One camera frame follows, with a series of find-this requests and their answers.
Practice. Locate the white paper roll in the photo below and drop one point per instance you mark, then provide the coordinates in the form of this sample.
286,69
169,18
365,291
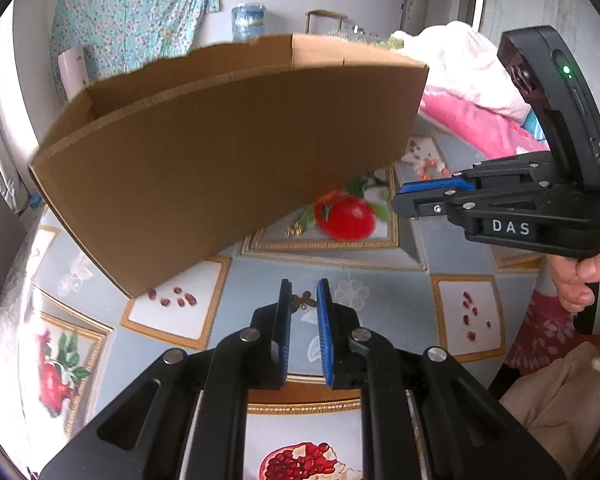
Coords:
72,72

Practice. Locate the person's beige jacket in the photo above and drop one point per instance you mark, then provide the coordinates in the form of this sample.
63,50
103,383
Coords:
555,410

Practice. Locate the blue water jug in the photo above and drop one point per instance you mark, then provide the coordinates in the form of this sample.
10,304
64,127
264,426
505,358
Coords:
249,22

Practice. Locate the green plush cloth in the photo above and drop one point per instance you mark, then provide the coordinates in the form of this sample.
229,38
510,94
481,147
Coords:
396,41

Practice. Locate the person's right hand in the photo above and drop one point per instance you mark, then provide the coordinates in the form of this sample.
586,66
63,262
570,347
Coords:
570,280

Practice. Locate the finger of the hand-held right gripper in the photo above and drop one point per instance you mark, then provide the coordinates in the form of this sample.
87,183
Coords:
420,206
430,183

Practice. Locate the brown cardboard box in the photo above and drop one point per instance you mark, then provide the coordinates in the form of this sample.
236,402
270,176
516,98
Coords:
205,160

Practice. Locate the white fleece blanket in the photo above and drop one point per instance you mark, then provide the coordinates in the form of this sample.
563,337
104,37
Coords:
460,60

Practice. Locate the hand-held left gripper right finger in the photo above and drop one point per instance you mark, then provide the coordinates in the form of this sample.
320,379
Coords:
322,335

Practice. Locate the fruit print tablecloth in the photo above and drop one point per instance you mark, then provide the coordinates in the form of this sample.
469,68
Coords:
380,280

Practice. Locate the teal floral cloth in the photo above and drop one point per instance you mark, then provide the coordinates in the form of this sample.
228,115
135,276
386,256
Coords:
130,20

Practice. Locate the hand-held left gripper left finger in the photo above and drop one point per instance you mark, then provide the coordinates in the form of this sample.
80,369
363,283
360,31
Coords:
285,335

